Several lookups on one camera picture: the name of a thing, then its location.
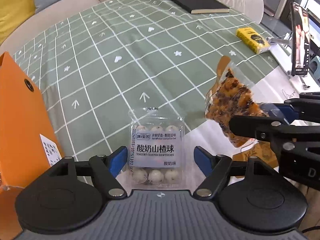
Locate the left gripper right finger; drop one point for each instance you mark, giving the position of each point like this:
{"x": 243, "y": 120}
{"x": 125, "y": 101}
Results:
{"x": 216, "y": 169}

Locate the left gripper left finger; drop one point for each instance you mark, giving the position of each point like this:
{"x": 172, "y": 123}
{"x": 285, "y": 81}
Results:
{"x": 105, "y": 170}

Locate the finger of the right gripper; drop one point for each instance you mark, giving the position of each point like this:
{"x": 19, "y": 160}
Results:
{"x": 283, "y": 111}
{"x": 259, "y": 127}

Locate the orange spicy snack packet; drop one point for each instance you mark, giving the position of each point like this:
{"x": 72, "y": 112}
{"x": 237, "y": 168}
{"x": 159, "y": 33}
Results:
{"x": 231, "y": 95}

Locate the yogurt hawthorn balls box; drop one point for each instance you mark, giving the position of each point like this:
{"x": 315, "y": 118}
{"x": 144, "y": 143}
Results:
{"x": 156, "y": 153}

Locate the yellow tissue pack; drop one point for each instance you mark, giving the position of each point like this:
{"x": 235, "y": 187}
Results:
{"x": 253, "y": 40}

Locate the orange cardboard box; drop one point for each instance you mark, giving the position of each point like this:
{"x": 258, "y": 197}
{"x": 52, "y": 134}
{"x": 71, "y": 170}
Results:
{"x": 29, "y": 146}

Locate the smartphone on stand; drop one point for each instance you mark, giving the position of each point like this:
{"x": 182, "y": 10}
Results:
{"x": 300, "y": 40}

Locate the green grid tablecloth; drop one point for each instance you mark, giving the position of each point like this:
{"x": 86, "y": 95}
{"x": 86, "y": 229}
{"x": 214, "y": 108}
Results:
{"x": 98, "y": 69}

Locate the black notebook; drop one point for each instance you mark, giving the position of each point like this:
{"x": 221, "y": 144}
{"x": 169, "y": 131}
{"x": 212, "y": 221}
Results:
{"x": 202, "y": 6}

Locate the yellow cushion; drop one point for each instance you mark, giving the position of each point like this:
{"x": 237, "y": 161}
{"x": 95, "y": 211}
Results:
{"x": 13, "y": 14}

